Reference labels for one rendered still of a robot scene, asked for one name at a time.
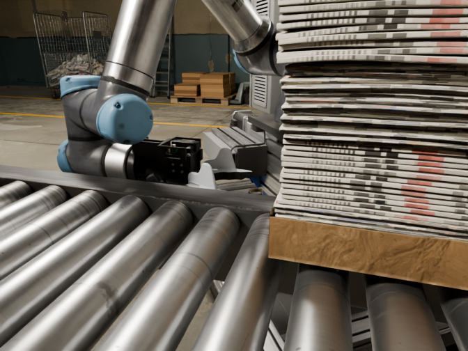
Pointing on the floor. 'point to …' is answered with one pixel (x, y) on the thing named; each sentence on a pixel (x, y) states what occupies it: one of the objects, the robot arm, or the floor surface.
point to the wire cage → (87, 68)
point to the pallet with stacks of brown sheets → (205, 88)
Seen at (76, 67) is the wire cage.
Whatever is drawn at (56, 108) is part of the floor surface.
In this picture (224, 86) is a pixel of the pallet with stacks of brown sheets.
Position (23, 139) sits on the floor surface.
